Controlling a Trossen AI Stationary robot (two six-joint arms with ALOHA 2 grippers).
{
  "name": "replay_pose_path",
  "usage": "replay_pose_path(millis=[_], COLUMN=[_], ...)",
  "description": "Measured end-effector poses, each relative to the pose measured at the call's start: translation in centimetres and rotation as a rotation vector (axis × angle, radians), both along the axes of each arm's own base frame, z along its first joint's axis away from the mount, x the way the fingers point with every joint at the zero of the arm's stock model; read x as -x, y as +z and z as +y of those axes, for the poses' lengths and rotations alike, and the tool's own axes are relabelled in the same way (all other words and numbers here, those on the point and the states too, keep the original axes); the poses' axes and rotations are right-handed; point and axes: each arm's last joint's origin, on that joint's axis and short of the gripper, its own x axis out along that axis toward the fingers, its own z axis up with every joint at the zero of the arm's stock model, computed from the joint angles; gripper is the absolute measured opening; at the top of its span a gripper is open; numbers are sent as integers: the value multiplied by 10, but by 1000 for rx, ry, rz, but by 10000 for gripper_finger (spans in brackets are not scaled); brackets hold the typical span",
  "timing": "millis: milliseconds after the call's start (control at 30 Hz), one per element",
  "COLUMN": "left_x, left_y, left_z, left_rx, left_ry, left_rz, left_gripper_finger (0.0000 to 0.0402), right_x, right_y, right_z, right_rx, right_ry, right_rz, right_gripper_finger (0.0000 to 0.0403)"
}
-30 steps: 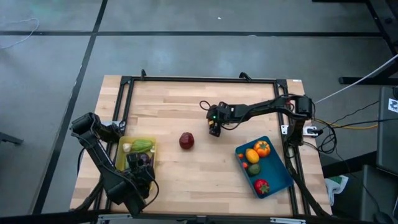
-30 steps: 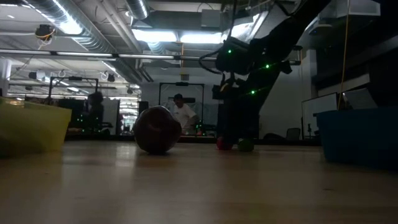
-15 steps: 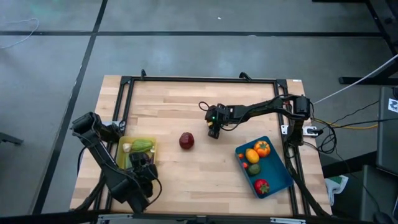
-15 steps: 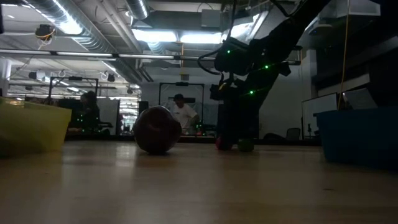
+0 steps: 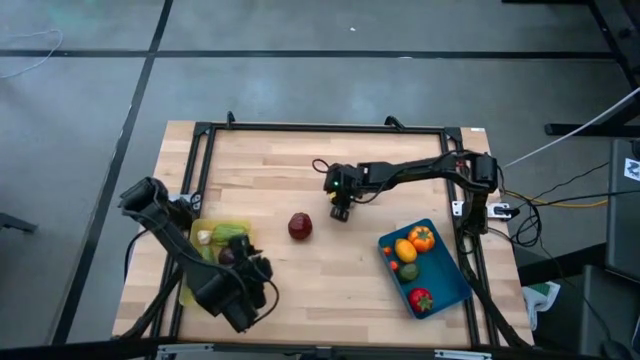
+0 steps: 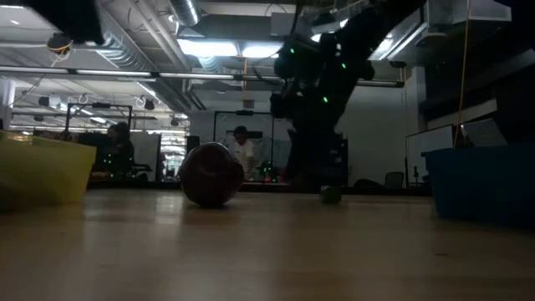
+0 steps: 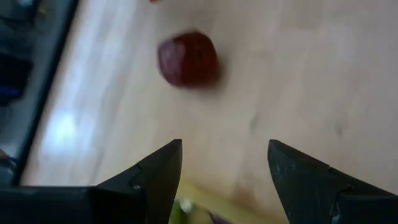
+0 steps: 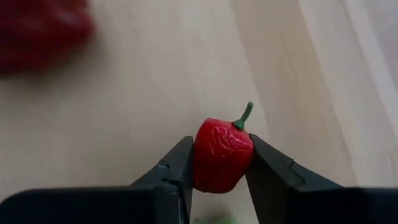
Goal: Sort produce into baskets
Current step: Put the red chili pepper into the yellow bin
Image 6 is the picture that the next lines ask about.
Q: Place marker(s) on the blue plastic basket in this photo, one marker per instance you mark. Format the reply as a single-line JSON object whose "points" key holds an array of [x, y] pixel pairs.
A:
{"points": [[485, 184]]}

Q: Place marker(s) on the tilted grey monitor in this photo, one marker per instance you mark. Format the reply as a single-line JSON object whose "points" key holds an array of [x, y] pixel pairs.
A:
{"points": [[485, 133]]}

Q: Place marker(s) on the white cabinet panel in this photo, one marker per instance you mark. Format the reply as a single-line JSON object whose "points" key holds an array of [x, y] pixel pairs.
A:
{"points": [[146, 154]]}

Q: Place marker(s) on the yellow plastic basket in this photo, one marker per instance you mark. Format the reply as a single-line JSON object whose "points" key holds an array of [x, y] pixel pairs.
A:
{"points": [[42, 171]]}

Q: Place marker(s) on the grey ceiling box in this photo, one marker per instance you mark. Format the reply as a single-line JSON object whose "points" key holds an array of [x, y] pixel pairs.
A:
{"points": [[282, 25]]}

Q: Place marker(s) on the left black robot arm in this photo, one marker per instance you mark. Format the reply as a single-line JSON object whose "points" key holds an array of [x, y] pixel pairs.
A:
{"points": [[71, 16]]}

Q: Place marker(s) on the ceiling light panel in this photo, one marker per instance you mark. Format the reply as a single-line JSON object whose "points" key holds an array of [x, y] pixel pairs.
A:
{"points": [[261, 51], [207, 48]]}

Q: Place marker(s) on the white board panel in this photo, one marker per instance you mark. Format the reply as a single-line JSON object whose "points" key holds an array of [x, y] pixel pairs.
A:
{"points": [[430, 144]]}

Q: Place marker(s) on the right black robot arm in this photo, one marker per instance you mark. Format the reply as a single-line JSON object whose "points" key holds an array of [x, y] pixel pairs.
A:
{"points": [[355, 50]]}

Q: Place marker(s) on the person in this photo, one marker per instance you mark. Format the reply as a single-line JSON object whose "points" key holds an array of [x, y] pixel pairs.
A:
{"points": [[119, 152], [242, 150]]}

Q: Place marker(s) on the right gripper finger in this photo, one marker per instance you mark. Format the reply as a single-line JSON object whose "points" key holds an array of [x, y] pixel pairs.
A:
{"points": [[330, 161], [307, 161]]}

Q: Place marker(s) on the small green pepper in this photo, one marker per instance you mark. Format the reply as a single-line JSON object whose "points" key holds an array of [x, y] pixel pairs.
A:
{"points": [[330, 195]]}

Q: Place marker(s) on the long silver ceiling rail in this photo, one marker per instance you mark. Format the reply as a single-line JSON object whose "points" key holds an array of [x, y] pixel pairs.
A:
{"points": [[167, 75]]}

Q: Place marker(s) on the round silver air duct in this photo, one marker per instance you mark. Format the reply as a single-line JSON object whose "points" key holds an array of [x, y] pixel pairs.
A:
{"points": [[186, 11]]}

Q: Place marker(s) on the dark red apple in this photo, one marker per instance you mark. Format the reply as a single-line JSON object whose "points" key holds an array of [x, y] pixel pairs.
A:
{"points": [[211, 173]]}

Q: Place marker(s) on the black office chair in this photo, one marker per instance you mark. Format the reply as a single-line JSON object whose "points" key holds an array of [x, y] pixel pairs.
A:
{"points": [[395, 180]]}

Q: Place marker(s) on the black rig frame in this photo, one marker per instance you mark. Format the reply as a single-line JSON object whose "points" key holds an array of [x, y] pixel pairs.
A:
{"points": [[98, 105], [244, 113]]}

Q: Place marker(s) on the dark wall shelving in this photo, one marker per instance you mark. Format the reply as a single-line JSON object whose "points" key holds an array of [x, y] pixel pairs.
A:
{"points": [[480, 88]]}

